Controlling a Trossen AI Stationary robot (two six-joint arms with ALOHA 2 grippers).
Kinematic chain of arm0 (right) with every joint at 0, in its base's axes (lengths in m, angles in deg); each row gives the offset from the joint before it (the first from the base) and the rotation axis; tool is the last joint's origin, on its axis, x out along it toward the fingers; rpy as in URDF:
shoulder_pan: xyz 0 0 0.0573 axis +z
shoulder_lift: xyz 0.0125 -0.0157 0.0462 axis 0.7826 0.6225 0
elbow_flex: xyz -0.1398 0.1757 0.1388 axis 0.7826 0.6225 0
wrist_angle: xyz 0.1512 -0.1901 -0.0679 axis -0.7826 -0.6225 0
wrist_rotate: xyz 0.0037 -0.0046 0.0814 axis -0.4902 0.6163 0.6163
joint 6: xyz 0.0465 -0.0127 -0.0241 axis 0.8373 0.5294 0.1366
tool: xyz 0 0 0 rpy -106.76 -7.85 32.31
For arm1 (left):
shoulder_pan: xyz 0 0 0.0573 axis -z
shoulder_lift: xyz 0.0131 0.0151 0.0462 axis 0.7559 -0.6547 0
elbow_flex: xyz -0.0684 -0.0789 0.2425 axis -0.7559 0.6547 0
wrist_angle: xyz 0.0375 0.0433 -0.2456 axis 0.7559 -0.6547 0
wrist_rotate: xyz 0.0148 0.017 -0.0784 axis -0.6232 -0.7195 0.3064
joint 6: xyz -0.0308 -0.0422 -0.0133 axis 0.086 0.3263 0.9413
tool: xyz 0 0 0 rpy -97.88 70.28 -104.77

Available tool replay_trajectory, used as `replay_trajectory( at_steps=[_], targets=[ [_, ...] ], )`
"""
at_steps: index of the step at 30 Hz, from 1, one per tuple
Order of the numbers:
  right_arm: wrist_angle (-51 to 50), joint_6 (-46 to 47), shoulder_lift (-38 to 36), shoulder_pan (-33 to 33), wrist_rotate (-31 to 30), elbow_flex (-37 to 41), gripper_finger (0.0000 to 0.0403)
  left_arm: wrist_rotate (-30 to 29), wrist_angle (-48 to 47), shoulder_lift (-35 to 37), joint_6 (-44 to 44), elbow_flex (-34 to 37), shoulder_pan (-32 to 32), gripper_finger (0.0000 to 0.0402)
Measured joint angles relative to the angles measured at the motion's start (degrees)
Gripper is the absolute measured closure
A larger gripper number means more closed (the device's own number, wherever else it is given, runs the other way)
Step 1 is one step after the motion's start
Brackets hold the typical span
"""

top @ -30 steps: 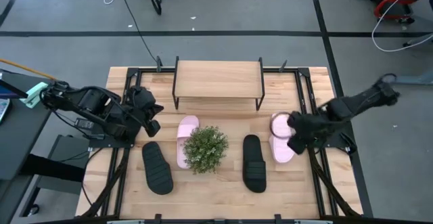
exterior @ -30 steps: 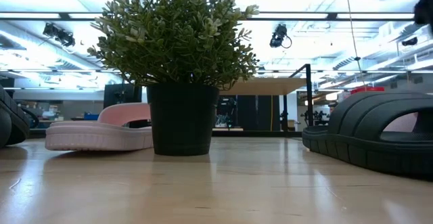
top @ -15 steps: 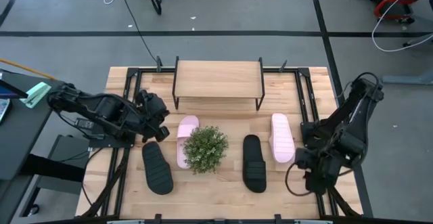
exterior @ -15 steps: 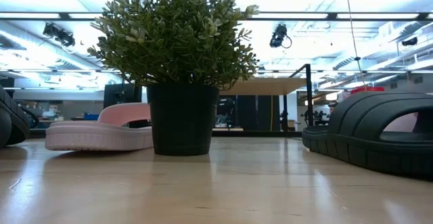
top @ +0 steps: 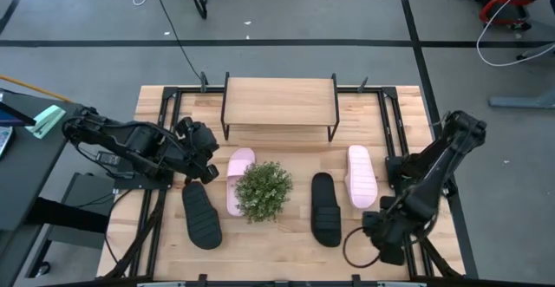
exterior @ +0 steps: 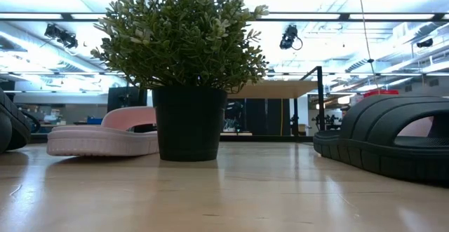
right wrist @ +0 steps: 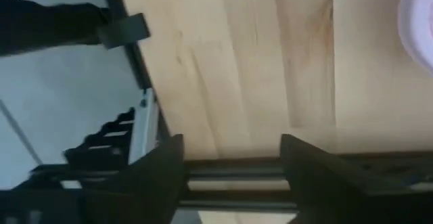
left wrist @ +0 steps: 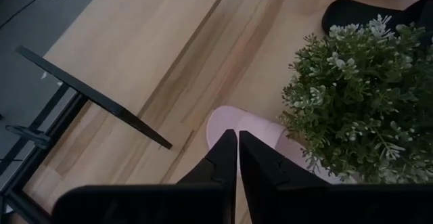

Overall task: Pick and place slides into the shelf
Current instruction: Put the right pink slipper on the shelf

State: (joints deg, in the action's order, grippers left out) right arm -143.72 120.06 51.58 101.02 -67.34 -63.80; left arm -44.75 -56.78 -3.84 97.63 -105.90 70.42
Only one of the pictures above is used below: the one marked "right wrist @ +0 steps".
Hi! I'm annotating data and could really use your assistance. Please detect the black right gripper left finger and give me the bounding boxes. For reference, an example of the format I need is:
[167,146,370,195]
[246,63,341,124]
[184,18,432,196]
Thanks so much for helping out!
[84,134,185,224]

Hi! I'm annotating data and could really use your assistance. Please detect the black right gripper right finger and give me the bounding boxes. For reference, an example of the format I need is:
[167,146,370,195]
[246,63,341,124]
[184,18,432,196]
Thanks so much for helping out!
[280,134,368,224]

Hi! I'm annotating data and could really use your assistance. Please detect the pink rubber slide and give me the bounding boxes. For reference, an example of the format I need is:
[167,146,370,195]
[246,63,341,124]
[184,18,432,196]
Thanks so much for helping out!
[398,0,433,69]

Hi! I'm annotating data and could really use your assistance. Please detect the black floor object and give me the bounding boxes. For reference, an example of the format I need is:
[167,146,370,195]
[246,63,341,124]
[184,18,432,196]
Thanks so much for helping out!
[0,0,111,56]

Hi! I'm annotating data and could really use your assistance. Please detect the silver metal bracket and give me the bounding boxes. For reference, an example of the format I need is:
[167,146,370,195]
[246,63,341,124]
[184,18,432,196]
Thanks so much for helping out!
[127,88,160,166]

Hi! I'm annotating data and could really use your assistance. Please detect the black table clamp bracket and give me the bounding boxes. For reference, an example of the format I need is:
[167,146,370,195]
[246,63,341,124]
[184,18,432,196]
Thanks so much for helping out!
[97,13,152,50]

